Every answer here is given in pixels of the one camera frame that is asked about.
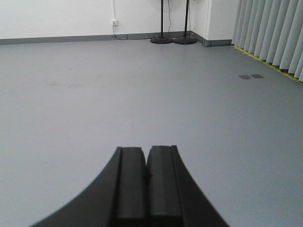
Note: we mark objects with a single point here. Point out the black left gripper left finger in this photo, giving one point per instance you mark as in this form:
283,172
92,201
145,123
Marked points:
115,198

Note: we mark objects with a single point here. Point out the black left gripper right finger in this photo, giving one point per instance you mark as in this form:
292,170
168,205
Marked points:
175,199

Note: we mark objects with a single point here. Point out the black floor stand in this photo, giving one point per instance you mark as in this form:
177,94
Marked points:
161,39
185,39

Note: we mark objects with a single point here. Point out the black floor stand left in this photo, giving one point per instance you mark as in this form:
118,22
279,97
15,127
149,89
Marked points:
161,39

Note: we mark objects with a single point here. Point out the black floor stand right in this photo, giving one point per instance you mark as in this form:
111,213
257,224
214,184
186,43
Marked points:
185,39

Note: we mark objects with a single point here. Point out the grey vertical blinds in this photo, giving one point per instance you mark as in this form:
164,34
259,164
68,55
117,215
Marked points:
272,31

